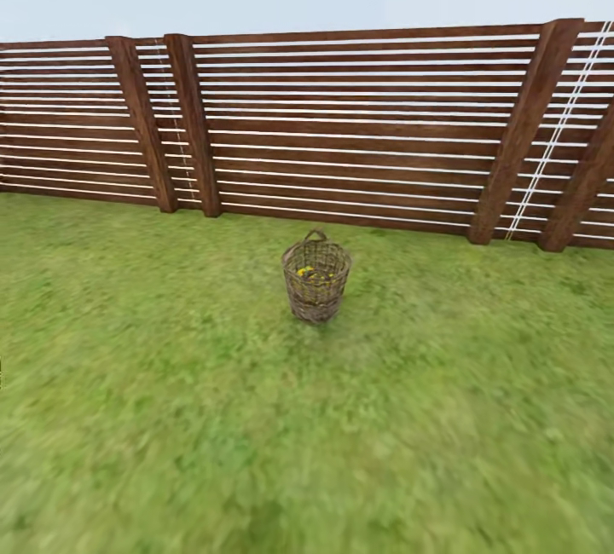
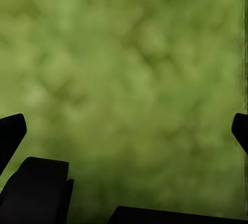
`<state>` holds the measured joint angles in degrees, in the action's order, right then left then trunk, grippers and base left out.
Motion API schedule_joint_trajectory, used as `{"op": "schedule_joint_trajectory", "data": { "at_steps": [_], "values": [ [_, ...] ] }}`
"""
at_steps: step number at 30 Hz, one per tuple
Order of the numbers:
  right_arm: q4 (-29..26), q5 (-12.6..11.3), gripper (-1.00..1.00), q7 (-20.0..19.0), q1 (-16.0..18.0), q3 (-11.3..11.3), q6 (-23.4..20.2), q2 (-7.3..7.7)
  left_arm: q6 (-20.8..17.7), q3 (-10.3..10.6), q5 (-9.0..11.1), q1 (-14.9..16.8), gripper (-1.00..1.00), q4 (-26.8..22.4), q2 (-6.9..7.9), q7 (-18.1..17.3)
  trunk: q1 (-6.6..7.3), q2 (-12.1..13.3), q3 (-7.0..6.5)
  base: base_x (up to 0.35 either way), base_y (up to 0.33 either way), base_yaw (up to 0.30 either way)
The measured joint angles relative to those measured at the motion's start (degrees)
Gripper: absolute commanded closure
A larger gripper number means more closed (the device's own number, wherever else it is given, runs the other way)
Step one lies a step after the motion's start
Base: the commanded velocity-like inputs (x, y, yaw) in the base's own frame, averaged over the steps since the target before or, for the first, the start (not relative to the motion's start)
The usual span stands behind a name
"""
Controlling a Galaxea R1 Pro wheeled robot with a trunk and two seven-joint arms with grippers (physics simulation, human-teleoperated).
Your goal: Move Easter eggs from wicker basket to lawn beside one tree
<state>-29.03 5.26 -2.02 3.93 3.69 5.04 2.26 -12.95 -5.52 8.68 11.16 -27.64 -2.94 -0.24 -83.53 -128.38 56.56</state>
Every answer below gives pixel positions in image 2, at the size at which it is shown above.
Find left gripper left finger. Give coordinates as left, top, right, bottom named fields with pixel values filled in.
left=0, top=113, right=27, bottom=175

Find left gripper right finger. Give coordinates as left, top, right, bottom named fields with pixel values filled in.
left=231, top=113, right=248, bottom=155

